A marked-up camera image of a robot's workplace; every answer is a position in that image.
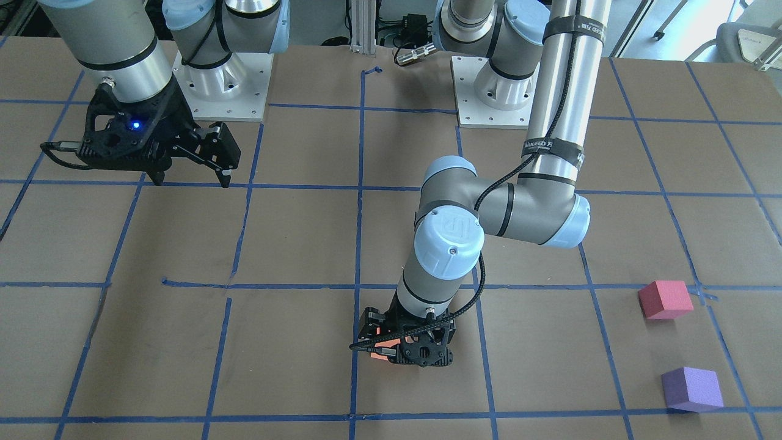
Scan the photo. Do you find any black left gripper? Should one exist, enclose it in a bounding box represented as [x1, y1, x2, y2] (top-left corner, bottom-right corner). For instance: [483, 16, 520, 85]
[357, 306, 456, 367]

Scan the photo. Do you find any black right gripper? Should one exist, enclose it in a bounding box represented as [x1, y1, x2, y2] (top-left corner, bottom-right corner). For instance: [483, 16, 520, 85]
[76, 82, 242, 188]

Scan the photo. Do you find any orange foam cube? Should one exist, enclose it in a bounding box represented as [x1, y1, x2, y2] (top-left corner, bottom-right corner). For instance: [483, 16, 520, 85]
[370, 338, 403, 363]

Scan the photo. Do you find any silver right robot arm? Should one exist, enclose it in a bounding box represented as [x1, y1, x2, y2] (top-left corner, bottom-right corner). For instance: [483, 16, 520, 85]
[41, 1, 290, 188]

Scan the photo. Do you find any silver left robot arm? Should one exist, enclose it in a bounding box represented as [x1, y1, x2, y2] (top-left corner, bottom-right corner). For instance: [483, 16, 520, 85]
[349, 1, 610, 367]

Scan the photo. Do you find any red foam cube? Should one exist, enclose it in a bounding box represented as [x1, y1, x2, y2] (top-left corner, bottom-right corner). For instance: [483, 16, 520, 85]
[638, 279, 694, 320]

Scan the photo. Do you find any purple foam cube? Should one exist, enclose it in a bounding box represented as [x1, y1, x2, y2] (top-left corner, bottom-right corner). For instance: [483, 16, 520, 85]
[661, 367, 724, 413]

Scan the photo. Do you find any silver metal connector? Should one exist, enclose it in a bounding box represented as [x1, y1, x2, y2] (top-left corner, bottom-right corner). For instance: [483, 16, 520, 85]
[394, 43, 439, 67]

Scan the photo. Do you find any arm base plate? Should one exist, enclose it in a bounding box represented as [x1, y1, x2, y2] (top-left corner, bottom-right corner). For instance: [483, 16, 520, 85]
[172, 53, 274, 122]
[451, 56, 539, 129]

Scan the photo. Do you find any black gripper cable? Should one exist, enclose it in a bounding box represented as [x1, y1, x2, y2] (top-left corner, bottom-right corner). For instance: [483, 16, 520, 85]
[40, 142, 92, 171]

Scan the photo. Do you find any aluminium frame post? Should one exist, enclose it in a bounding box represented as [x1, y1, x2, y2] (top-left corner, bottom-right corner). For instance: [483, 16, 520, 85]
[348, 0, 378, 57]

